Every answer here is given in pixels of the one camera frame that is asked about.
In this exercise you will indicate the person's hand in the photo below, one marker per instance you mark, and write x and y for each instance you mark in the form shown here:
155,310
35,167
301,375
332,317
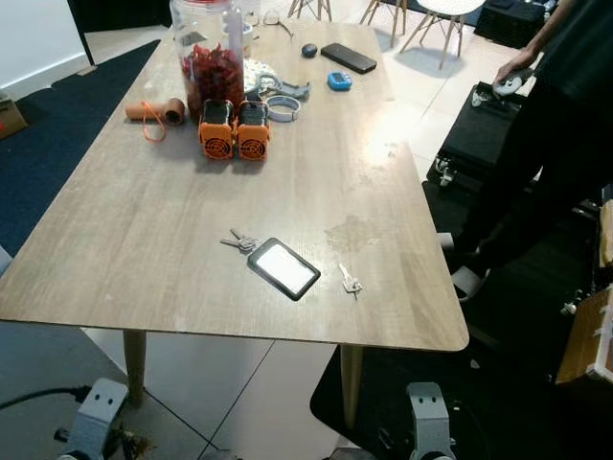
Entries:
515,67

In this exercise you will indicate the white tape roll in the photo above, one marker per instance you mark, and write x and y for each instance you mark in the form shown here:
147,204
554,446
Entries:
270,107

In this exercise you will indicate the black card holder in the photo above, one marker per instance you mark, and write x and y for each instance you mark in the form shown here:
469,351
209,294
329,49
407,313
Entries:
283,268

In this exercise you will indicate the light wooden table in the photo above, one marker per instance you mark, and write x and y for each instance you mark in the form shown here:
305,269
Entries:
192,211

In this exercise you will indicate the grey metal tool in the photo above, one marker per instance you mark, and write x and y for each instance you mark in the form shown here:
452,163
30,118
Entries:
292,90

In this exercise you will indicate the cardboard box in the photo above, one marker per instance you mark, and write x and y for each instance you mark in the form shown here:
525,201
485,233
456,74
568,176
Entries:
10,117

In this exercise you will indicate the white slipper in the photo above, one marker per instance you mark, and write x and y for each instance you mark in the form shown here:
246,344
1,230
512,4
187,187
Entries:
467,284

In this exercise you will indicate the brown cardboard roll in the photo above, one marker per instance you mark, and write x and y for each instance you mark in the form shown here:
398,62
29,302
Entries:
158,111

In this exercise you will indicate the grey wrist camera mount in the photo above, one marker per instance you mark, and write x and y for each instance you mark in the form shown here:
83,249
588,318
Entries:
429,422
96,417

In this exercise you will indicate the glass jar red contents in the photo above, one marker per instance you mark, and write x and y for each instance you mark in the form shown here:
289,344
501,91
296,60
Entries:
213,67

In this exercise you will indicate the black phone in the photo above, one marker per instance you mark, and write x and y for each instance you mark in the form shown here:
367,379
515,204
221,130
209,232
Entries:
349,58

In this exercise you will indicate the small black round object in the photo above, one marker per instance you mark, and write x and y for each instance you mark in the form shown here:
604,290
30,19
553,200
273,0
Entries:
309,51

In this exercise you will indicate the round white object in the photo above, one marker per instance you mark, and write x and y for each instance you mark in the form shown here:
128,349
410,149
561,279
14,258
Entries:
506,87

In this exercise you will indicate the silver key bunch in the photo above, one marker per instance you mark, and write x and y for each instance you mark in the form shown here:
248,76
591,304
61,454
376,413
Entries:
241,242

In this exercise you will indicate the white cup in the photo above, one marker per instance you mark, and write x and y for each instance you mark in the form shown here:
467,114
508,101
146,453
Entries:
248,34

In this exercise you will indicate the person in black clothes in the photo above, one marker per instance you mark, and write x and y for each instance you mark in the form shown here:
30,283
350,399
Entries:
565,125

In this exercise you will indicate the dark blue carpet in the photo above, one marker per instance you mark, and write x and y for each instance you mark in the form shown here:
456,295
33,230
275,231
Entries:
57,144

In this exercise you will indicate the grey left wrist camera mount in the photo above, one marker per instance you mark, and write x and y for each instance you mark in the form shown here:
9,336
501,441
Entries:
96,417

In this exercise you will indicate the single silver key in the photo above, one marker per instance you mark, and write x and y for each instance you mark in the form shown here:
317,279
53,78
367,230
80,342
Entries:
349,281

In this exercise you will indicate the black bag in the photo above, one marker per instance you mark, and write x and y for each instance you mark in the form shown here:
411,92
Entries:
512,21

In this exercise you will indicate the brown wooden cabinet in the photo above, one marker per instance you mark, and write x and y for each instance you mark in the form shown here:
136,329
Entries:
579,335

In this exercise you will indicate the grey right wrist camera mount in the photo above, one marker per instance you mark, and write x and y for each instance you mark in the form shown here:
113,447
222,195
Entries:
429,422

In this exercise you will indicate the black hard case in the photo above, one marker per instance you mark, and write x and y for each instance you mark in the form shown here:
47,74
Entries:
469,134

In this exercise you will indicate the small blue timer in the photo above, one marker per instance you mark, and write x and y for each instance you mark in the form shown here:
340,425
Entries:
339,81

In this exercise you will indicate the white chair wooden legs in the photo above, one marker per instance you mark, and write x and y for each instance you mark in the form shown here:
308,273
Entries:
450,6

